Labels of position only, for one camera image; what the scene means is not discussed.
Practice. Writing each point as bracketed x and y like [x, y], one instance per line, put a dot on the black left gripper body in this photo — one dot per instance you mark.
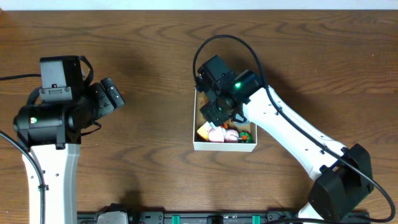
[101, 99]

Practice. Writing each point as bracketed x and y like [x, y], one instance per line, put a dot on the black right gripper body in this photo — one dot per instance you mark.
[219, 111]

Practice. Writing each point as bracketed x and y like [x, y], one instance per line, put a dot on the pink duck toy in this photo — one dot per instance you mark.
[223, 135]

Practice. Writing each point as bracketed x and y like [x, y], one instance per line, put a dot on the colourful puzzle cube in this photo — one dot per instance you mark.
[203, 131]

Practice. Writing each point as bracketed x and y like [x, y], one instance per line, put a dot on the yellow grey toy truck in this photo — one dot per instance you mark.
[242, 123]

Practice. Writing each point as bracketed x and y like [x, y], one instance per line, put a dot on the green round spinner toy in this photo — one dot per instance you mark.
[245, 137]

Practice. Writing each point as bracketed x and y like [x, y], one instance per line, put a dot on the brown plush toy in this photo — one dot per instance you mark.
[203, 101]

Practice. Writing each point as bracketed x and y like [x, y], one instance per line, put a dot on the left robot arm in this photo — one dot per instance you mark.
[49, 130]

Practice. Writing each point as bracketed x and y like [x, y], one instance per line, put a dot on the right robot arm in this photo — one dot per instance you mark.
[342, 176]

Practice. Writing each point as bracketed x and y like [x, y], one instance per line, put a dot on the white cardboard box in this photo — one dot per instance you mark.
[200, 144]

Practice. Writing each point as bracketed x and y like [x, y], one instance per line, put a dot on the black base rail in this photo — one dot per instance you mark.
[116, 213]

